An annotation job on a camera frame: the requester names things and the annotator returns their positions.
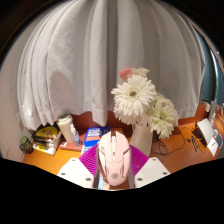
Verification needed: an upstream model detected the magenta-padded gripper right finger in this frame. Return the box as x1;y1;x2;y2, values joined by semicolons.
128;145;172;190

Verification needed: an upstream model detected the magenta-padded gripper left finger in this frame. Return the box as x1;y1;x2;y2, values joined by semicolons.
57;143;101;190

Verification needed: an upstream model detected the pink computer mouse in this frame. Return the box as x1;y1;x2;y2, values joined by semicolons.
97;130;132;187

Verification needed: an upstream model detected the red-brown book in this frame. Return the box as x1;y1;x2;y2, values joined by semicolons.
59;141;84;153

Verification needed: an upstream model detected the white ceramic jug vase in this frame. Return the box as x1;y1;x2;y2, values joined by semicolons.
129;122;154;158

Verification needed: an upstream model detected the clear spray bottle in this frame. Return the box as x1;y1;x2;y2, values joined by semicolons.
69;123;83;147

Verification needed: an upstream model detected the blue book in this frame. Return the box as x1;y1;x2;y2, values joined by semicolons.
80;125;112;155

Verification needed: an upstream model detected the beige lidded tumbler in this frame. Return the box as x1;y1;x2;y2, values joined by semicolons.
55;113;76;144

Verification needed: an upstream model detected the black pen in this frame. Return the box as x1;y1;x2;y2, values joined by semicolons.
190;134;199;153

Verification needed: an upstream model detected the dark green mug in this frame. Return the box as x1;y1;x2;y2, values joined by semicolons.
18;135;35;155

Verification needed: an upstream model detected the silver laptop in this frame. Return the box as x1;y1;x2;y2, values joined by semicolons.
194;117;216;146

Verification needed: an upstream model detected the white artificial flower bouquet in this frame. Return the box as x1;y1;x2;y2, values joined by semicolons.
110;67;180;140

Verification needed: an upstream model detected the teal window curtain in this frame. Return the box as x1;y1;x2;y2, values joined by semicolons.
199;33;224;104

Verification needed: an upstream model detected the white pleated curtain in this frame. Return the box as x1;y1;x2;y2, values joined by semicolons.
11;0;206;132

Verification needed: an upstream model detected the black cable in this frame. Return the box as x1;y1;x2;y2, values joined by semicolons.
151;125;198;157

